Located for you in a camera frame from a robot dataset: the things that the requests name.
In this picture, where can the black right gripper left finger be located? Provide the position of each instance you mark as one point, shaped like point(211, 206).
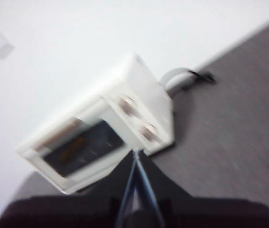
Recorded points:
point(115, 185)

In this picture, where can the white toaster oven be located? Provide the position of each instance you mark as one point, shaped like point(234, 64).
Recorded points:
point(129, 78)

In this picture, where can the beige oven knob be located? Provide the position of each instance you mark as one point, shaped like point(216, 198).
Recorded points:
point(148, 133)
point(127, 105)

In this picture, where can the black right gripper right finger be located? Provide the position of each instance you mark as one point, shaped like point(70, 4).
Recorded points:
point(158, 185)

